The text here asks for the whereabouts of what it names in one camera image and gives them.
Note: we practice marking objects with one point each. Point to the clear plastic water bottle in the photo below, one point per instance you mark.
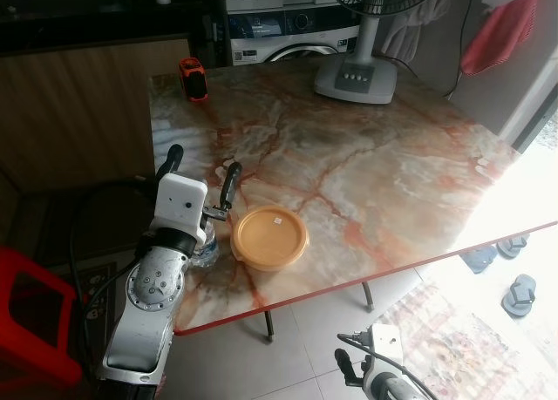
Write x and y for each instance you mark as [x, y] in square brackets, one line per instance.
[207, 252]

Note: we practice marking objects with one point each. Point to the grey hanging cloth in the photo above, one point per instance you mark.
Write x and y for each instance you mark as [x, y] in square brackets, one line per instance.
[410, 30]

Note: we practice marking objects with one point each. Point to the red plastic stool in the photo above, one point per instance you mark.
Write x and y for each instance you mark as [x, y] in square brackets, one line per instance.
[70, 322]

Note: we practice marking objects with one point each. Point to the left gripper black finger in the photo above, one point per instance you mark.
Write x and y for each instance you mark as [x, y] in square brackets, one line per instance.
[231, 186]
[173, 160]

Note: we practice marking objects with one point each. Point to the grey slipper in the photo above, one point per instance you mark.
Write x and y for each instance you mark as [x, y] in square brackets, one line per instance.
[520, 297]
[513, 246]

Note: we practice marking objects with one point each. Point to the red hanging cloth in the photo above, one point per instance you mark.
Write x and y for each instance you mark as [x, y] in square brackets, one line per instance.
[501, 34]

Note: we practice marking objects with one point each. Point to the round container orange lid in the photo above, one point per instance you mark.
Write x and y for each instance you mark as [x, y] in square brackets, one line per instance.
[270, 239]

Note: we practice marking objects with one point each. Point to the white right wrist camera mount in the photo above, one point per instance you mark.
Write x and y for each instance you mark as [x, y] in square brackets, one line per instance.
[384, 346]

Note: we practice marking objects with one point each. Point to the black metal table leg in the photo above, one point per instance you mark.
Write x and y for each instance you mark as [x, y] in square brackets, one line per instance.
[367, 295]
[268, 324]

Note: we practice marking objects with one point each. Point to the grey washing machine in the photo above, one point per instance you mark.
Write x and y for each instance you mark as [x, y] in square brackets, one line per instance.
[279, 25]

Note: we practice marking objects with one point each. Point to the blue slipper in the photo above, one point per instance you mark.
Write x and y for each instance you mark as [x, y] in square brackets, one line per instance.
[479, 261]

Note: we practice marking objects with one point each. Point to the wooden cabinet black countertop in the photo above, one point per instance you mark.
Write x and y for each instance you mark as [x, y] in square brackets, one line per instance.
[87, 112]

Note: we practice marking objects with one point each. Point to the orange black small device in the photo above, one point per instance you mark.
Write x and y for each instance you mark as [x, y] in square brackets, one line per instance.
[193, 79]

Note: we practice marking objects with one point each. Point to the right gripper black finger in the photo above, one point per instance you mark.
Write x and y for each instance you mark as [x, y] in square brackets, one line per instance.
[348, 367]

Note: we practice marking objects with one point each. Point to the patterned floor mat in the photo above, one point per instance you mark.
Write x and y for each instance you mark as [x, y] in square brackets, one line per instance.
[471, 356]

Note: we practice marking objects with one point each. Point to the grey standing fan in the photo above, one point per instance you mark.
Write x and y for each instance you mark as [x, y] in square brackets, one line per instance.
[357, 77]

